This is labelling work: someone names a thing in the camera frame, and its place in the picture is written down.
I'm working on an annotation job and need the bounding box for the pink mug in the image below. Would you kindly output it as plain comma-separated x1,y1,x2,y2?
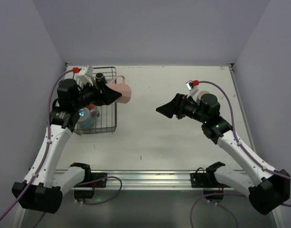
107,76,132,104

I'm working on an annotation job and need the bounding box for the light blue handled cup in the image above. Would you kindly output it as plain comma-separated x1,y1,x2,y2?
77,107,100,129

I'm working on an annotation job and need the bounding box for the dark blue mug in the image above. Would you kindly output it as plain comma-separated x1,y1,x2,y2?
194,90,210,104

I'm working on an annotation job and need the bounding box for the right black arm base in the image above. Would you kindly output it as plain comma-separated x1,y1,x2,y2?
190,167,224,195

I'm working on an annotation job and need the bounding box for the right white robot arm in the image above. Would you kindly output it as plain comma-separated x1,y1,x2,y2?
156,94,291,215

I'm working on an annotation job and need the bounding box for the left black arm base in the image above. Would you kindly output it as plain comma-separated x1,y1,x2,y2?
74,172,107,202

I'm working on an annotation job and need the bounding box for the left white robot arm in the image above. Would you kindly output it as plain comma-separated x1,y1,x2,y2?
12,79,122,214

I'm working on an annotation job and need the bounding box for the black cup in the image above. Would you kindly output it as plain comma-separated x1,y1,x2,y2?
95,73,107,88

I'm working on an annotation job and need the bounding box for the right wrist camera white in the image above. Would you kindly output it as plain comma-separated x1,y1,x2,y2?
186,80,199,97

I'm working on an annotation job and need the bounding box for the black wire dish rack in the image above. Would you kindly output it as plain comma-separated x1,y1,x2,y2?
74,66,117,135

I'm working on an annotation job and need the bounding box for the aluminium mounting rail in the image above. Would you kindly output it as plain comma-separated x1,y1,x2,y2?
92,171,230,190

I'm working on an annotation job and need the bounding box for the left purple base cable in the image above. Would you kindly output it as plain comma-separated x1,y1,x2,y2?
75,177,123,205

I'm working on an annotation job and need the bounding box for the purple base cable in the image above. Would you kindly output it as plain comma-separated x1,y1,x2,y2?
190,192,247,228
75,177,123,205

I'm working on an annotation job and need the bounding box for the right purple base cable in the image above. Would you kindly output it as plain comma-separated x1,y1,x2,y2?
190,192,247,228

